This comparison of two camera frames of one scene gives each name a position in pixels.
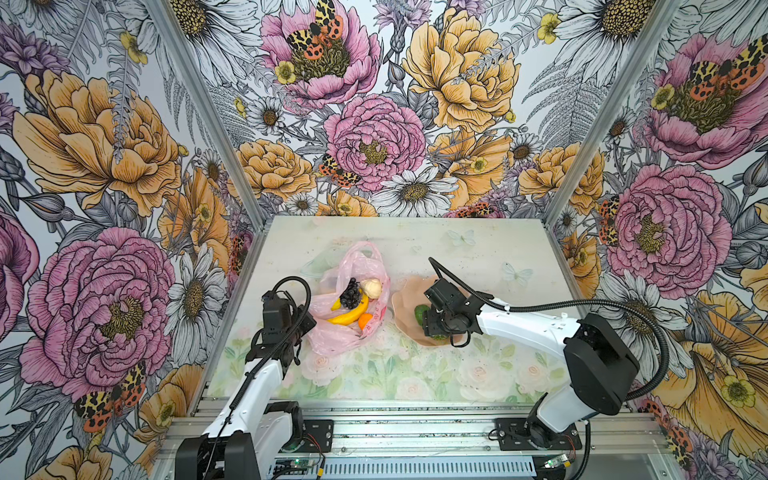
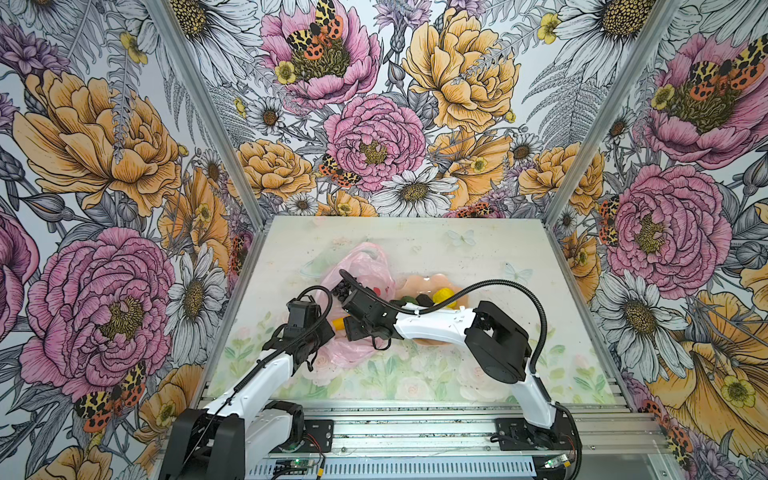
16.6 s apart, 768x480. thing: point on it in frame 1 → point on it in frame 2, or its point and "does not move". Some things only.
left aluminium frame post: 209,108 does not move
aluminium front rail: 465,429 does not move
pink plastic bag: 364,261 → 339,352
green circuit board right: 555,462 does not move
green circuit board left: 292,465 does not move
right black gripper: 431,325 → 352,330
